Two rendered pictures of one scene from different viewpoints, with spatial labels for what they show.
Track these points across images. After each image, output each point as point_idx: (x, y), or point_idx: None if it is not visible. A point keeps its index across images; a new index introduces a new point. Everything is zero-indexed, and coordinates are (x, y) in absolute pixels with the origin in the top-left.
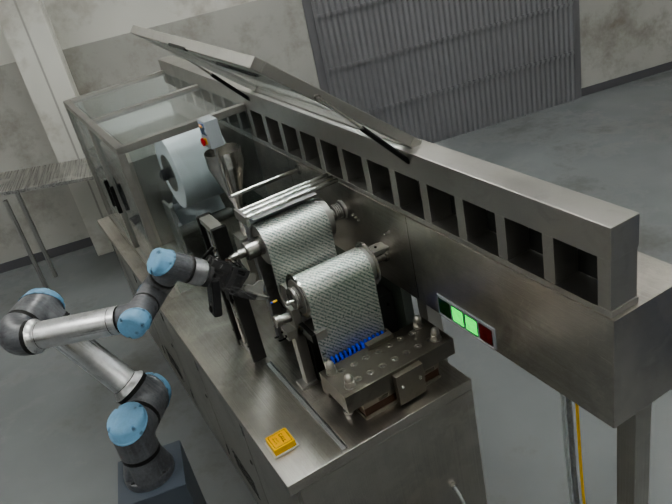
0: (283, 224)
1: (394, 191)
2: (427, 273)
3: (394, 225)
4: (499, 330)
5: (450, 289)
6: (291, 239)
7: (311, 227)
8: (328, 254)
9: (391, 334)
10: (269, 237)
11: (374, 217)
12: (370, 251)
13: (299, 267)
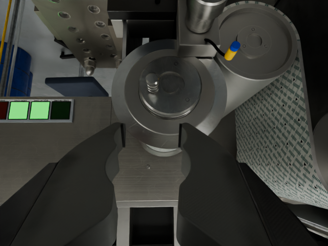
0: (295, 196)
1: (124, 227)
2: (84, 139)
3: (133, 180)
4: None
5: (47, 137)
6: (273, 166)
7: (253, 170)
8: (240, 117)
9: (116, 49)
10: (315, 192)
11: (175, 175)
12: (148, 151)
13: (266, 103)
